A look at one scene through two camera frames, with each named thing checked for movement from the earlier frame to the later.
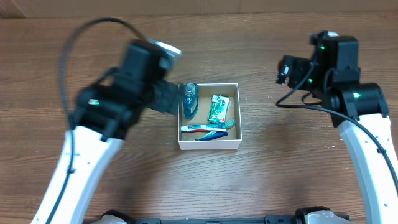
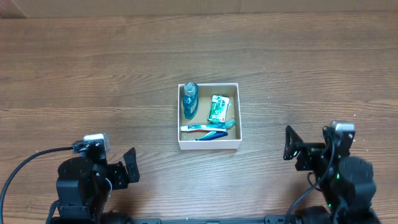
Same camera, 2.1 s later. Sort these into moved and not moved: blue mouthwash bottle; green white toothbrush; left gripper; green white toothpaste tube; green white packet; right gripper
Moved: left gripper; right gripper
Not moved: green white toothbrush; green white toothpaste tube; blue mouthwash bottle; green white packet
